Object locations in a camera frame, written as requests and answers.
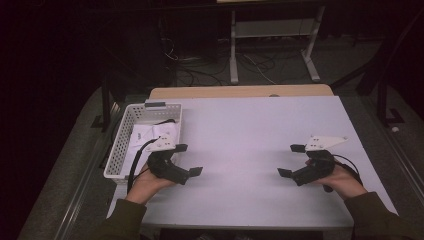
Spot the person's left hand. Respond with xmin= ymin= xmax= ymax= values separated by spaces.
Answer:
xmin=124 ymin=162 xmax=176 ymax=205

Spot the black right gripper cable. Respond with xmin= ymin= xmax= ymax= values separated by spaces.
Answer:
xmin=322 ymin=153 xmax=364 ymax=194

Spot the black metal stand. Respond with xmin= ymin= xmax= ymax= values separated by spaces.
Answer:
xmin=90 ymin=75 xmax=118 ymax=132
xmin=333 ymin=9 xmax=424 ymax=126

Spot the grey clip on basket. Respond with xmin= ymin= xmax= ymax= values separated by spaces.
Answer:
xmin=144 ymin=101 xmax=167 ymax=111

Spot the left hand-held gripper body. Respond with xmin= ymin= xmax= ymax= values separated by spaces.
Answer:
xmin=145 ymin=133 xmax=191 ymax=186

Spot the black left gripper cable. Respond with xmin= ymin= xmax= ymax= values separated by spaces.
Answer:
xmin=126 ymin=137 xmax=160 ymax=194

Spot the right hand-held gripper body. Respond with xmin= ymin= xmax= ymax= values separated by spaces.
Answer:
xmin=291 ymin=134 xmax=350 ymax=187

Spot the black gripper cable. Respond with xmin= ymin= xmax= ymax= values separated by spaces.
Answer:
xmin=322 ymin=153 xmax=364 ymax=194
xmin=126 ymin=137 xmax=160 ymax=194

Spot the white perforated plastic basket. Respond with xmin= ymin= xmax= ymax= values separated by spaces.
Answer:
xmin=102 ymin=102 xmax=184 ymax=185

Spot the tangle of floor cables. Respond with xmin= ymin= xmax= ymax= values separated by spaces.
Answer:
xmin=159 ymin=19 xmax=278 ymax=88

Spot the white metal stand frame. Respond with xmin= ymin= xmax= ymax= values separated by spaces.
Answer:
xmin=229 ymin=4 xmax=326 ymax=85

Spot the person's right hand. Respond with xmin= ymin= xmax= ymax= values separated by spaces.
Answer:
xmin=304 ymin=159 xmax=368 ymax=201

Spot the white cloth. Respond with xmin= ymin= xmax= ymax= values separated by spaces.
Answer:
xmin=127 ymin=118 xmax=178 ymax=152

